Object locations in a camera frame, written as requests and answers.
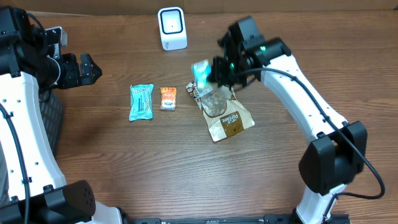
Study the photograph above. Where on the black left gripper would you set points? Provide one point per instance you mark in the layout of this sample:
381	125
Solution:
74	74

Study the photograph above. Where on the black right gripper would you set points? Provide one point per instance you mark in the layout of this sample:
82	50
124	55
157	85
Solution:
219	76

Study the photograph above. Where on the teal tissue pack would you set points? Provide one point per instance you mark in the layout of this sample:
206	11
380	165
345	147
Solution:
201	71

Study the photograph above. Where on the brown white snack pouch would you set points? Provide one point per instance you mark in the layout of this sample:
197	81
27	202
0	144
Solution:
224	114

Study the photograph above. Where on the teal long snack packet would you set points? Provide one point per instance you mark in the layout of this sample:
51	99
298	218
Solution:
141	102

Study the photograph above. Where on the orange Kleenex tissue pack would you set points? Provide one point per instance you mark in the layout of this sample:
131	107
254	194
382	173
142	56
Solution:
168	98

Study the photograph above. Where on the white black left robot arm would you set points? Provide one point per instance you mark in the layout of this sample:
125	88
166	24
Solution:
31	64

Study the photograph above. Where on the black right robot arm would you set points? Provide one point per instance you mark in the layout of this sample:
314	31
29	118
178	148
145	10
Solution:
335	147

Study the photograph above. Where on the white barcode scanner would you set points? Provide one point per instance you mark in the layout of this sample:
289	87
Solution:
172	28

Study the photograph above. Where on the grey plastic mesh basket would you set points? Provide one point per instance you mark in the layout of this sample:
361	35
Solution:
52	114

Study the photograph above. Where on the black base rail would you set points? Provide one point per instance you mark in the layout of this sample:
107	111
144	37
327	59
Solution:
217	221

